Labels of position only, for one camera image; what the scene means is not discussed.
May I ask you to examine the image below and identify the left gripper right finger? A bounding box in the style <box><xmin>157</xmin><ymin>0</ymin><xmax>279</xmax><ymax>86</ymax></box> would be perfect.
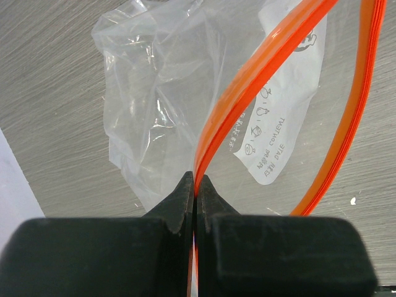
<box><xmin>196</xmin><ymin>177</ymin><xmax>378</xmax><ymax>296</ymax></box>

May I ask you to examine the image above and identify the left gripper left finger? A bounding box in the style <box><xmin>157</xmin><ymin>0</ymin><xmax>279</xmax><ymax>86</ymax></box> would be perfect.
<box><xmin>1</xmin><ymin>171</ymin><xmax>194</xmax><ymax>296</ymax></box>

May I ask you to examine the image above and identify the clear zip bag orange zipper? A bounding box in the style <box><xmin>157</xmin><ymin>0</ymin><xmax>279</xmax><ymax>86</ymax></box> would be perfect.
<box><xmin>92</xmin><ymin>1</ymin><xmax>387</xmax><ymax>296</ymax></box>

